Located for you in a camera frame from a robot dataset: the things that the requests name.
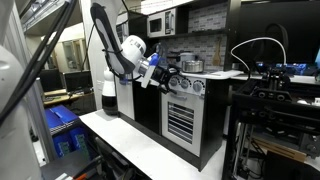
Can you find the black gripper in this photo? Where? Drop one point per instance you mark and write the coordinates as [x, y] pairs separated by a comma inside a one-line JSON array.
[[161, 76]]

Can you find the round silver stove knob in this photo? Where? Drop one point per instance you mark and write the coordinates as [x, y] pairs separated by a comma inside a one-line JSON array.
[[185, 83], [198, 86], [174, 81]]

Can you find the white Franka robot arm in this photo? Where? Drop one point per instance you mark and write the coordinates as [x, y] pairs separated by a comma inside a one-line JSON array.
[[133, 50]]

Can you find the shiny steel pot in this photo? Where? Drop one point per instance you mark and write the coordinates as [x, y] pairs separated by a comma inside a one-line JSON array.
[[192, 66]]

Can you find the grey lidded toy pot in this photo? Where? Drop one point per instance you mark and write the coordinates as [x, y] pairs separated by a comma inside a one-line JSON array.
[[185, 56]]

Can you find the white toy oven door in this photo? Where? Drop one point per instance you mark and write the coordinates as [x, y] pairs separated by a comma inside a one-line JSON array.
[[181, 123]]

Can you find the wooden toy spatula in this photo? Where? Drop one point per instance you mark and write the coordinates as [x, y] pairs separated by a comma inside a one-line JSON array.
[[217, 56]]

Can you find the white and black toy kitchen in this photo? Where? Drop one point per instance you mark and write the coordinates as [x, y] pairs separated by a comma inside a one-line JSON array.
[[213, 110]]

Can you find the white toy microwave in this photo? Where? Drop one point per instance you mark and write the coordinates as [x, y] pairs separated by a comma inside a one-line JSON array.
[[160, 23]]

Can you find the black computer monitor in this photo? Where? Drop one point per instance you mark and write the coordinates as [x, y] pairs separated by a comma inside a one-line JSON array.
[[50, 80], [78, 81]]

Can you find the wooden desk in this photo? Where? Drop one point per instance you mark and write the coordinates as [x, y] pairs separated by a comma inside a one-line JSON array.
[[63, 97]]

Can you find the blue storage box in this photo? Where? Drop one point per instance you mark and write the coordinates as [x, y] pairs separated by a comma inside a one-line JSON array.
[[71, 143], [61, 116]]

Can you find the blue electronics board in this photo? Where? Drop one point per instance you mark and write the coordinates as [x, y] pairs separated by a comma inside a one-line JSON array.
[[293, 69]]

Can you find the large black screen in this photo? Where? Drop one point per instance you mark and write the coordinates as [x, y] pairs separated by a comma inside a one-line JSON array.
[[283, 30]]

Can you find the blue and white camera mount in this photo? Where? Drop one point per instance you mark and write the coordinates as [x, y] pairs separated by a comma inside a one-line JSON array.
[[150, 71]]

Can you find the aluminium frame post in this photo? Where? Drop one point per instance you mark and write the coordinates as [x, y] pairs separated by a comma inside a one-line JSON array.
[[31, 90]]

